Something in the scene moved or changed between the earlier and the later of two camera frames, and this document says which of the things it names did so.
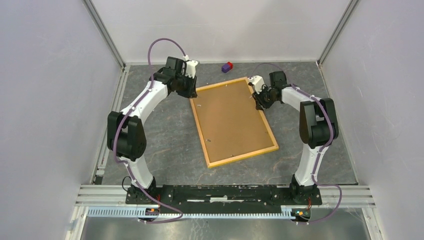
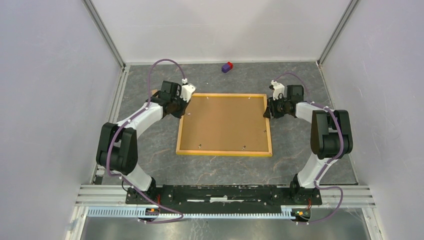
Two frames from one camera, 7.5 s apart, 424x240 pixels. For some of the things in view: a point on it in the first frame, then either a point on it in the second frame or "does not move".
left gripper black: [191, 92] to [179, 114]
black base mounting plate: [225, 195] does not move
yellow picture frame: [240, 157] to [248, 153]
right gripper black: [259, 103] to [270, 112]
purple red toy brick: [226, 67] does not move
